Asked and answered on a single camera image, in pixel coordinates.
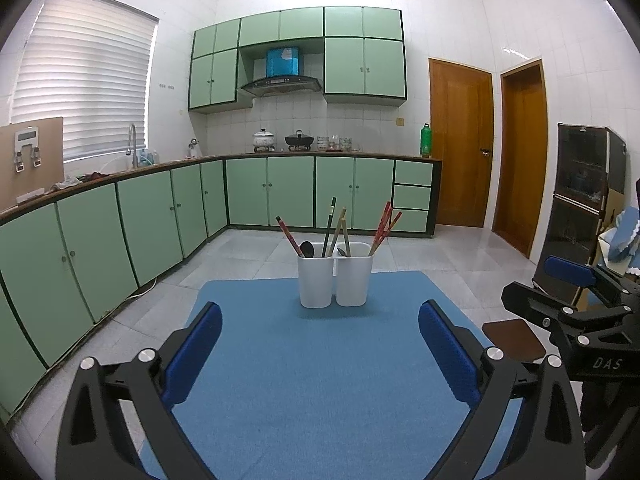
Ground chopstick with orange band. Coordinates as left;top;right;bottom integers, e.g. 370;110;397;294
369;202;402;256

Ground black chopstick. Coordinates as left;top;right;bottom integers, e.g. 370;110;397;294
321;196;337;258

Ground light bamboo chopstick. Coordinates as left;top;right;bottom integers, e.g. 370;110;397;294
328;207;347;257

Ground chopstick with red end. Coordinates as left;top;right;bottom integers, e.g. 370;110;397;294
276;216;305;258

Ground green lower kitchen cabinets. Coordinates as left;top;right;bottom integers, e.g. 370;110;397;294
1;154;442;419

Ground green kitchen cabinets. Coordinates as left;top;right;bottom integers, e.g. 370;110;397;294
1;154;442;419
188;6;407;113

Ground green upper kitchen cabinets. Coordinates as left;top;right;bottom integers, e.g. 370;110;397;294
188;6;407;113

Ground brown wooden stool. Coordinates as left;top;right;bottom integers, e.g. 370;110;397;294
482;318;546;362

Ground brown wooden door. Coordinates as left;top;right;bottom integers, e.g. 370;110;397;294
428;58;494;228
492;60;548;257

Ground black glass cabinet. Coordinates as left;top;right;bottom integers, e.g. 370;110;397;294
533;122;627;304

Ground blue table mat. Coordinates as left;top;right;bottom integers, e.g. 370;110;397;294
172;271;472;479

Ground white utensil holder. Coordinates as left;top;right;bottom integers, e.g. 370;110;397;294
297;242;373;309

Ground green bottle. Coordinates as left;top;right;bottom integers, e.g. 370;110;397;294
420;122;433;158

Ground glass jars on counter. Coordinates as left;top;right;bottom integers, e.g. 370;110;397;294
316;136;360;153

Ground chrome sink faucet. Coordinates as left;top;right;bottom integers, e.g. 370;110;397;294
126;124;138;169

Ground black wok pan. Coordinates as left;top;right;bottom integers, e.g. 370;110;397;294
284;129;314;152

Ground brown cardboard board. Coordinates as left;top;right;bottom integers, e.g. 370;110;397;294
0;117;64;211

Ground small kettle on counter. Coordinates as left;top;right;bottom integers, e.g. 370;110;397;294
188;138;200;159

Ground white cooking pot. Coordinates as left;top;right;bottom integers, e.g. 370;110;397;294
253;128;276;153

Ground black range hood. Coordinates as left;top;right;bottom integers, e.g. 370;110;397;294
242;75;322;98

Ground blue box on hood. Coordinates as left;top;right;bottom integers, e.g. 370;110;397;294
266;47;303;77

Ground white window blind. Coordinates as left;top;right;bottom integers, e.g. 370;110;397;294
10;0;158;162

